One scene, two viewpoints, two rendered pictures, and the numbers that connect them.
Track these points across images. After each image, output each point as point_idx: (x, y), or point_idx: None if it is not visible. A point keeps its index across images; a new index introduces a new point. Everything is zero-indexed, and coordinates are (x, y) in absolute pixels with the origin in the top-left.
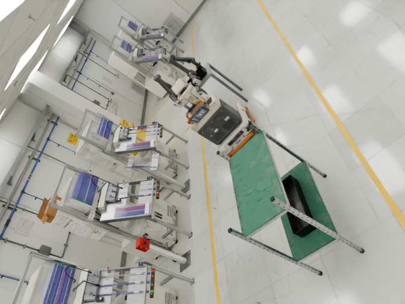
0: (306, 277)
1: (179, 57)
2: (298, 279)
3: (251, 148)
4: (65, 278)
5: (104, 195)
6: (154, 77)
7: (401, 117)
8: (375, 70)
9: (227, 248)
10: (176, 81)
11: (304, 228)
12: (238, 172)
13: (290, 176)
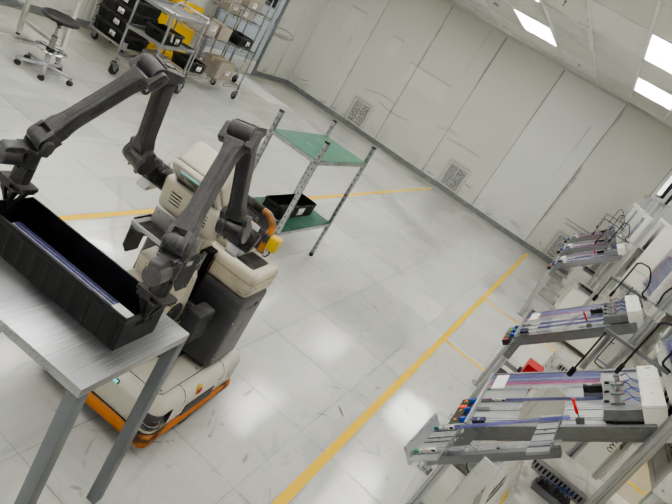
0: (321, 265)
1: (98, 89)
2: (328, 272)
3: (294, 140)
4: (656, 283)
5: (643, 381)
6: (253, 125)
7: (137, 175)
8: (47, 166)
9: (369, 360)
10: (213, 149)
11: (307, 199)
12: (324, 155)
13: (266, 198)
